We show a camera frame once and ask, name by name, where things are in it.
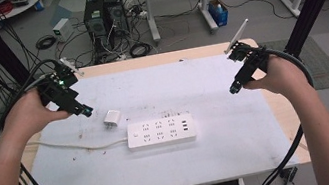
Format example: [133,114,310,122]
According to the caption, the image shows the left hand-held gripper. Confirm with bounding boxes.
[33,53,96,126]

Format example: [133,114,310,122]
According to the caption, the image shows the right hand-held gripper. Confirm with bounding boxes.
[217,15,276,96]

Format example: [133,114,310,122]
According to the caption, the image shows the white charger adapter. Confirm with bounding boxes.
[101,108,124,130]

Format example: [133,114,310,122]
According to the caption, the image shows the white power strip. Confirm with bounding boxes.
[124,111,199,153]

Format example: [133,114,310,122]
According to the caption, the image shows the person's right hand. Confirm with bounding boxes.
[237,49,310,102]

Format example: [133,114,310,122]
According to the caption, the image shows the person's left hand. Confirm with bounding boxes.
[0,83,74,142]

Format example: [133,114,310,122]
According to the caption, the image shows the blue bin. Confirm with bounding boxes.
[206,0,231,29]

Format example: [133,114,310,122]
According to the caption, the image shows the white power supply box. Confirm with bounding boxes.
[50,16,77,45]

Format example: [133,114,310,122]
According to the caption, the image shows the grey floor rug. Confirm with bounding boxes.
[259,31,329,100]

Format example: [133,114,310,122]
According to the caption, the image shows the black computer tower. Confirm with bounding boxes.
[102,0,132,45]
[79,0,114,56]

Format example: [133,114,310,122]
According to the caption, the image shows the wooden table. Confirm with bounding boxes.
[0,31,314,185]

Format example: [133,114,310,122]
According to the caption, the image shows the round white table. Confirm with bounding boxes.
[0,0,48,22]

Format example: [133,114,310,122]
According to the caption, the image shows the white table mat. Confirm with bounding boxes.
[3,44,302,185]

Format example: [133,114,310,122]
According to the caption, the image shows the white power strip cable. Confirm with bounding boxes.
[27,125,130,162]

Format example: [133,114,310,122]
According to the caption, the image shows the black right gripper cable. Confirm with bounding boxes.
[225,40,329,185]

